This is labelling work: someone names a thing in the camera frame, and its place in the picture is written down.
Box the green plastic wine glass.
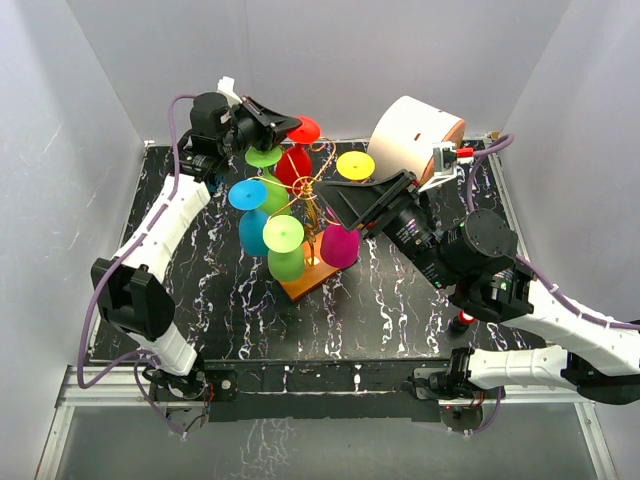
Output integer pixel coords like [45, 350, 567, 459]
[263, 215, 305, 282]
[245, 147, 291, 216]

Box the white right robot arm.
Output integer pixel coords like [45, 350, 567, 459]
[316, 170, 639, 405]

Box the blue plastic wine glass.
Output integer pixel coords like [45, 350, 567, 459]
[228, 180, 268, 257]

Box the red push button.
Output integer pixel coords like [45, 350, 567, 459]
[448, 311, 475, 336]

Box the orange plastic wine glass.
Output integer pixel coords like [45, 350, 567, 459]
[336, 151, 375, 182]

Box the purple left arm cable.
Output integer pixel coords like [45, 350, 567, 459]
[76, 94, 201, 436]

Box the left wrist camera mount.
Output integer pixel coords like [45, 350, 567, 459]
[216, 76, 243, 107]

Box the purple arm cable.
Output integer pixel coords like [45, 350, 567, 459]
[76, 94, 201, 436]
[467, 133, 640, 436]

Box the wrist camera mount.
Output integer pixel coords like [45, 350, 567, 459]
[419, 141, 474, 193]
[216, 76, 243, 107]

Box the gold wire wine glass rack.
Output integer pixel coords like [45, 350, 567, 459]
[250, 136, 348, 302]

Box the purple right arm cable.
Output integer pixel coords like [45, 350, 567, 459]
[467, 133, 640, 436]

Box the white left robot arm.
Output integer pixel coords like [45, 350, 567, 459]
[87, 89, 302, 399]

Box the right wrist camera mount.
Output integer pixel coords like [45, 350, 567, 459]
[419, 141, 474, 193]

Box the magenta plastic wine glass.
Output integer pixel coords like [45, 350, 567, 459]
[320, 209, 361, 269]

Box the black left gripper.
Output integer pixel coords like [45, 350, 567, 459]
[219, 97, 303, 159]

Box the red plastic wine glass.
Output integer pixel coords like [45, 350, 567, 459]
[275, 116, 321, 192]

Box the white cylindrical container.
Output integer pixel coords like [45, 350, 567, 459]
[367, 95, 466, 184]

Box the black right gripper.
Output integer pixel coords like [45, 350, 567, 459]
[314, 170, 460, 290]

